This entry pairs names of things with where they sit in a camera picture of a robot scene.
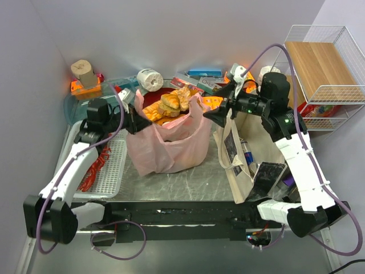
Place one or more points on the croissant bread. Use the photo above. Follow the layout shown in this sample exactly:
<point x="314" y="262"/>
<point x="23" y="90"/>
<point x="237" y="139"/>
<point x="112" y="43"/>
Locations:
<point x="171" y="100"/>

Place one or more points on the white wire shelf rack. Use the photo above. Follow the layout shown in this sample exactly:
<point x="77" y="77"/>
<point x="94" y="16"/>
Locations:
<point x="327" y="68"/>

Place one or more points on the white RIO box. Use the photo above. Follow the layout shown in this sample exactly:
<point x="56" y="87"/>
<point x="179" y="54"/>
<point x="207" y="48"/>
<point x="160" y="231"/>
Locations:
<point x="210" y="84"/>

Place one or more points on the pink plastic grocery bag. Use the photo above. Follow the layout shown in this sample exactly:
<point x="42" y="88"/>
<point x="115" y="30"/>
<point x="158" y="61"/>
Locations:
<point x="178" y="145"/>

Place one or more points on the white toilet paper roll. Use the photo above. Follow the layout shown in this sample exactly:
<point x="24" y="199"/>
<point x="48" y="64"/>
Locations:
<point x="150" y="79"/>

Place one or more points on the red toothpaste box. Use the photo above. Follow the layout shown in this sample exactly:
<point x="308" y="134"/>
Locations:
<point x="180" y="83"/>

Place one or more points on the red round plate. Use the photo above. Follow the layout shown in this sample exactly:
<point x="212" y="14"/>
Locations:
<point x="169" y="114"/>

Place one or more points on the teal plastic tray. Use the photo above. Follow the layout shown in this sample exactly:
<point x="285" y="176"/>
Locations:
<point x="75" y="110"/>

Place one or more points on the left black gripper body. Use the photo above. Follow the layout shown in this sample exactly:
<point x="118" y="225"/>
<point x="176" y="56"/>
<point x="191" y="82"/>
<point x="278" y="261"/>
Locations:
<point x="130" y="120"/>

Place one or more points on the orange snack box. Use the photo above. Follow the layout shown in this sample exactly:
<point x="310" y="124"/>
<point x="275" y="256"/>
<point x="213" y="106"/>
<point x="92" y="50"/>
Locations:
<point x="250" y="83"/>

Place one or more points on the brown toilet paper roll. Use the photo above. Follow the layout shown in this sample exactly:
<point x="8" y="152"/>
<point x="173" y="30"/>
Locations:
<point x="84" y="73"/>

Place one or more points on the Red Bull can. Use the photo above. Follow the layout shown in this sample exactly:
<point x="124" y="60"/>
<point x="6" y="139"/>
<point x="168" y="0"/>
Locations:
<point x="249" y="157"/>

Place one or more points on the small orange box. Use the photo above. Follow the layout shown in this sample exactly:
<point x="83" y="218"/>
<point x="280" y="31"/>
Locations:
<point x="213" y="102"/>

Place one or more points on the twisted orange bread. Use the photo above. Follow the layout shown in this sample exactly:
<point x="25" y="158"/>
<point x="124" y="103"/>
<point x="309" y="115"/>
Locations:
<point x="152" y="111"/>

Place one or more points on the red candy bag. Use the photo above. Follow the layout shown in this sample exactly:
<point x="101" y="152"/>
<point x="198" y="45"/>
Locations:
<point x="318" y="111"/>

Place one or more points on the orange box under roll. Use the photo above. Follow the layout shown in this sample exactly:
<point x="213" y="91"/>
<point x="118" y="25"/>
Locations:
<point x="82" y="93"/>

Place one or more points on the beige canvas tote bag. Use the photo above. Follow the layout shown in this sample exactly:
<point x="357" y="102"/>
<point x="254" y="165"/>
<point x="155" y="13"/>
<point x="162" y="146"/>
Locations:
<point x="244" y="179"/>

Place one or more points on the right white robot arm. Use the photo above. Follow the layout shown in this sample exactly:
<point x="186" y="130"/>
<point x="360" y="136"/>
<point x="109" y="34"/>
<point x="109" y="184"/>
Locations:
<point x="319" y="207"/>

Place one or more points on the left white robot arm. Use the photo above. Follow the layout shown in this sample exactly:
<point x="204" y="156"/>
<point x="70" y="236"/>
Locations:
<point x="49" y="215"/>

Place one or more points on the red toy lobster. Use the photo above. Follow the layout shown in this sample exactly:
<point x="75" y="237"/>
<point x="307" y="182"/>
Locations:
<point x="92" y="172"/>

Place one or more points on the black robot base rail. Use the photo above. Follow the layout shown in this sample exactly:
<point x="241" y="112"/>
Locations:
<point x="150" y="220"/>

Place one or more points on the white perforated plastic basket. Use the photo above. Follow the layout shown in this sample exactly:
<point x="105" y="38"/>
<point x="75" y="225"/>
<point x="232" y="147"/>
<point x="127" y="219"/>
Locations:
<point x="108" y="179"/>

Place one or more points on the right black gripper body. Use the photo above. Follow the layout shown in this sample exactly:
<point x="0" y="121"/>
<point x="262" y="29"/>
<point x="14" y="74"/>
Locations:
<point x="231" y="103"/>

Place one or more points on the blue flat box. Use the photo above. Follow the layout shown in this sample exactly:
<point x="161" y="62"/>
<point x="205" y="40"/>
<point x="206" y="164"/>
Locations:
<point x="209" y="72"/>

